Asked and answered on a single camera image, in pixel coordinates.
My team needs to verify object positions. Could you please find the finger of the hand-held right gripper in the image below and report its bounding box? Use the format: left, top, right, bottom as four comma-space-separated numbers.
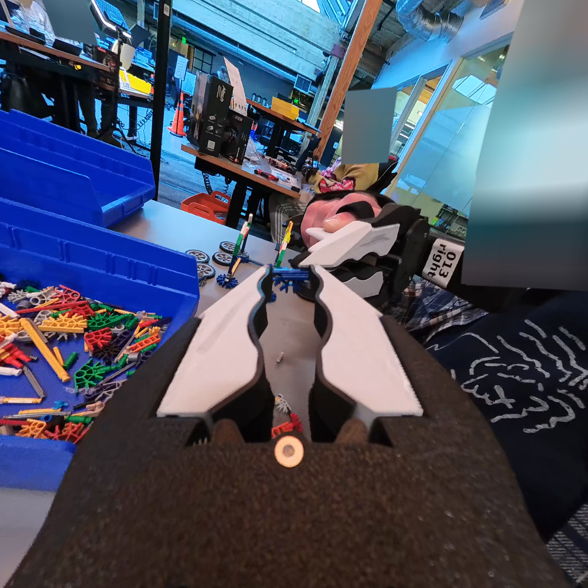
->
342, 270, 385, 300
298, 223, 401, 270

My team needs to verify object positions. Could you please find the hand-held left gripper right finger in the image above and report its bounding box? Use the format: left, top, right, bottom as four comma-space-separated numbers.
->
312, 265, 424, 420

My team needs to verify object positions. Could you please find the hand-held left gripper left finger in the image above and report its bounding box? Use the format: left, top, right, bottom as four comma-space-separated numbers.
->
156, 265, 273, 420

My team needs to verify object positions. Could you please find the blue toy connector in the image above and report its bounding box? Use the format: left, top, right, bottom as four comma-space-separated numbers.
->
271, 266, 312, 294

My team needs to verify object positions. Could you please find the colourful toy wheel model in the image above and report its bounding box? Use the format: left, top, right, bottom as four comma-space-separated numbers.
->
271, 393, 304, 439

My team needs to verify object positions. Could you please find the blue plastic bin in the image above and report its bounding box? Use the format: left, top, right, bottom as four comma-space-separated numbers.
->
0, 109, 156, 229
0, 198, 200, 492

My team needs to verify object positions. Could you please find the pile of colourful toy pieces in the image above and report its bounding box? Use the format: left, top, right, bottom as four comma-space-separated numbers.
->
0, 280, 173, 444

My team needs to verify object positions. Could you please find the person's right forearm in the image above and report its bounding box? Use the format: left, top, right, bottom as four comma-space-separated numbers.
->
390, 276, 490, 343

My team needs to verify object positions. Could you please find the person's right hand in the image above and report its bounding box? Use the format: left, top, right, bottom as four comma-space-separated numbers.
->
300, 190, 382, 252

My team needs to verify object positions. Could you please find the wooden desk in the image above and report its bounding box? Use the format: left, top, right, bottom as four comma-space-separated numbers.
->
181, 144, 305, 230

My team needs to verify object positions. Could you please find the orange basket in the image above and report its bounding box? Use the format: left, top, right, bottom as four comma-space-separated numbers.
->
180, 192, 231, 226

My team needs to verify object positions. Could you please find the yellow bin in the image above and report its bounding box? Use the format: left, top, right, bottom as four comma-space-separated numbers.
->
271, 96, 300, 121

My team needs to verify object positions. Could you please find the black printed t-shirt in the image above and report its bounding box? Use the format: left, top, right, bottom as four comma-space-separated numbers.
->
427, 289, 588, 543

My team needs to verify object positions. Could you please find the small black cardboard box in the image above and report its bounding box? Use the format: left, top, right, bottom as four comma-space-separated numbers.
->
220, 112, 254, 165

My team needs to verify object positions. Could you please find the wooden beam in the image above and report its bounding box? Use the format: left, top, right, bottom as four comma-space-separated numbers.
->
314, 0, 383, 159

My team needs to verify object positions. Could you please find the tall black cardboard box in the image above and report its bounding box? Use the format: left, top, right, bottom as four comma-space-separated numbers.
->
187, 71, 234, 159

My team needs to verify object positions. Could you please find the orange traffic cone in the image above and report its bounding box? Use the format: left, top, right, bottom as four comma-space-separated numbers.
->
168, 92, 187, 137

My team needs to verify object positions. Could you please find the black pole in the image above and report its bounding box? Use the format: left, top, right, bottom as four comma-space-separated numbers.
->
151, 0, 173, 201

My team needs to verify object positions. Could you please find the plaid flannel shirt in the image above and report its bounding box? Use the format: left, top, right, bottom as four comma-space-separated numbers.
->
544, 505, 588, 588

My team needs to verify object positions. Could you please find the dark workbench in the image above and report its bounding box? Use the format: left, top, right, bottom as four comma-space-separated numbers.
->
0, 25, 121, 134

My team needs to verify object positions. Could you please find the toy frame model with wheels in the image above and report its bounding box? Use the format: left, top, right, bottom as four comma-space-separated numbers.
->
186, 213, 322, 301

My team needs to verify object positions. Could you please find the metal ventilation duct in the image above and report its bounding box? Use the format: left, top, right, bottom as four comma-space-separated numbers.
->
395, 0, 490, 43

